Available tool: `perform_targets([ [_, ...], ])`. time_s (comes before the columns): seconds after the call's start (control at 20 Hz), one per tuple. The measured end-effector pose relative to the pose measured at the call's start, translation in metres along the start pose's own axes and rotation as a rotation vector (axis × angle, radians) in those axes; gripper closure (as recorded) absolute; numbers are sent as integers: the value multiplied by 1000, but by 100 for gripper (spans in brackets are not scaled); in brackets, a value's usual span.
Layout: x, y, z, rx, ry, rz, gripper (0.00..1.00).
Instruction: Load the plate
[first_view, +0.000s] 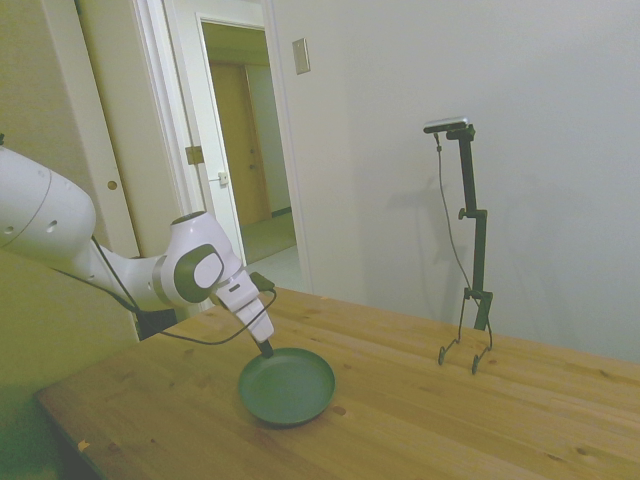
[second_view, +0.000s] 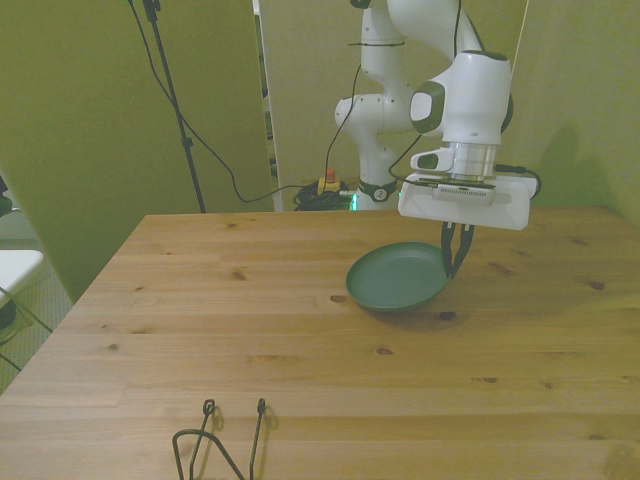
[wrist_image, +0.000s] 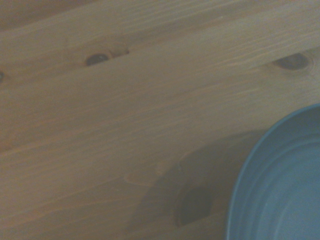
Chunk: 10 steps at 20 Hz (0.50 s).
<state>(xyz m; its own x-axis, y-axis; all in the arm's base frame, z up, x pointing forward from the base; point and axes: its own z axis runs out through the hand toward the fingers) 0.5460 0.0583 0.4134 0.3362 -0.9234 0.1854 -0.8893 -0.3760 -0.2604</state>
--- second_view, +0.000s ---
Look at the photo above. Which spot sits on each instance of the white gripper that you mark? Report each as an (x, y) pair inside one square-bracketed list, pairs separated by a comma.
[(465, 210)]

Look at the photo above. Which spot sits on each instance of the black camera stand pole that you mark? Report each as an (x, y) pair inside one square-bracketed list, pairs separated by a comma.
[(186, 142)]

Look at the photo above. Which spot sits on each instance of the wide beige partition panel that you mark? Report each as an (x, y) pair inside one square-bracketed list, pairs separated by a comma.
[(75, 125)]

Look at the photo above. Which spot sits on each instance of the yellow emergency stop button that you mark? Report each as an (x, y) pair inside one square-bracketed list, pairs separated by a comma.
[(330, 184)]

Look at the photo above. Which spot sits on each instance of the teal round plate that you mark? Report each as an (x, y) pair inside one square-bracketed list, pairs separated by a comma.
[(395, 280)]

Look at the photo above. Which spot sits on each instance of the white side table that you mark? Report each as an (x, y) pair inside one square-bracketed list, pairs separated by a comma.
[(17, 265)]

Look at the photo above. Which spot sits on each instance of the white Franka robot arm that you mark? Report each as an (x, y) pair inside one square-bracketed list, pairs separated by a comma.
[(390, 115)]

